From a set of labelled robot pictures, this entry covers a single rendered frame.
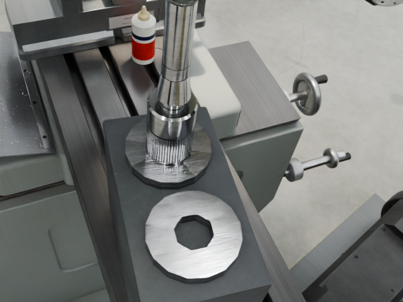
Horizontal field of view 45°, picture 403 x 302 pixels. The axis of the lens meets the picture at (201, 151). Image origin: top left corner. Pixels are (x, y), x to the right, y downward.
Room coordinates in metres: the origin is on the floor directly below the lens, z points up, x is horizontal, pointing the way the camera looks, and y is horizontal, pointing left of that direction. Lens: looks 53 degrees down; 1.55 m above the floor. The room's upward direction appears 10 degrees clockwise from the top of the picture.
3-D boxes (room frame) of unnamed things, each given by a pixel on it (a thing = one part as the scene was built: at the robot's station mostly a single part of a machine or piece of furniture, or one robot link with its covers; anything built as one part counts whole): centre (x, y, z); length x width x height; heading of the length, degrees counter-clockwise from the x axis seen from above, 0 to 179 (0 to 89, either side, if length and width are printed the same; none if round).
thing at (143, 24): (0.64, 0.13, 1.01); 0.04 x 0.04 x 0.11
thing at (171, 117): (0.30, 0.03, 1.22); 0.05 x 0.05 x 0.01
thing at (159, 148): (0.30, 0.03, 1.19); 0.05 x 0.05 x 0.06
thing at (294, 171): (0.81, -0.31, 0.54); 0.22 x 0.06 x 0.06; 121
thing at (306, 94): (0.91, -0.22, 0.66); 0.16 x 0.12 x 0.12; 121
